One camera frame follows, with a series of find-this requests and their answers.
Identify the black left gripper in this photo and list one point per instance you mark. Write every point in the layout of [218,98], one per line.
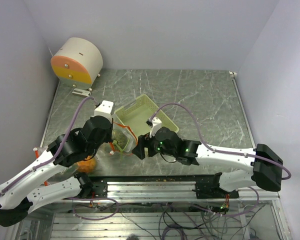
[108,137]

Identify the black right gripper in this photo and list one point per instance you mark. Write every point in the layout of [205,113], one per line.
[139,150]

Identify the spare clear zip bag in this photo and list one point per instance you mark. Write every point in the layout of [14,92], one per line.
[129,133]

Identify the green netted toy melon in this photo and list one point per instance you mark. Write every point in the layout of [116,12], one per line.
[120,136]

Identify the orange toy pineapple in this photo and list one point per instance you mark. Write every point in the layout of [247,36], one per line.
[87,165]

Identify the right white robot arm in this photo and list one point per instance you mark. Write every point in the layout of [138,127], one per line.
[259,166]

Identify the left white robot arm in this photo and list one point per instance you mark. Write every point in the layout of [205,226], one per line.
[24,193]

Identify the pale green plastic basket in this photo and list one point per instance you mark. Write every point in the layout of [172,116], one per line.
[136,113]

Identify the beige drum orange yellow face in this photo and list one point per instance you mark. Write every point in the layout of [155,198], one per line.
[77,63]

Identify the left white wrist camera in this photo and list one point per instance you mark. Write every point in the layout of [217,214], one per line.
[105,109]

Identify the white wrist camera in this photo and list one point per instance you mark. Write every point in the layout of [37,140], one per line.
[105,109]
[155,125]

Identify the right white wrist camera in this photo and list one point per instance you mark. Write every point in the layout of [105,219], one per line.
[155,125]

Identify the small white bracket block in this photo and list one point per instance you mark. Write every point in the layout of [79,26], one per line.
[81,93]

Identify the aluminium rail frame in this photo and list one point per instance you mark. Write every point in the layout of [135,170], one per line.
[178,188]

